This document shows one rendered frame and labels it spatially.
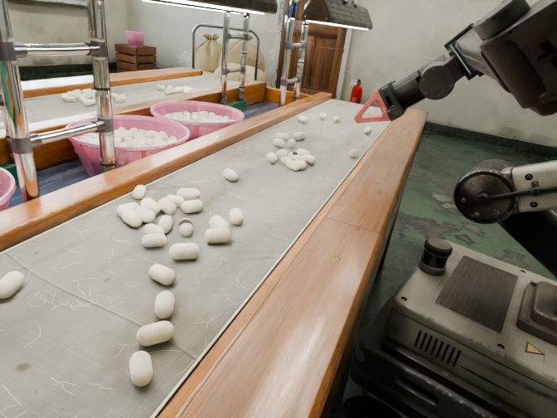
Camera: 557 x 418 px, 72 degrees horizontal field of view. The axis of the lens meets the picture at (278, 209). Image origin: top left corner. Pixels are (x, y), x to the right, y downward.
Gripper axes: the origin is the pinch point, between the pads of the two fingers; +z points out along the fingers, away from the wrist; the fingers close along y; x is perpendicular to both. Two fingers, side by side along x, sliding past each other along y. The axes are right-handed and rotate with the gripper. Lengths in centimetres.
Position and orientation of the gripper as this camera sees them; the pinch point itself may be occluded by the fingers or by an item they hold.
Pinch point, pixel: (359, 118)
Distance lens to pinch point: 86.6
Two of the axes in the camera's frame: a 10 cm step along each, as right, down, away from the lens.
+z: -7.7, 3.6, 5.3
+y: -4.0, 3.7, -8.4
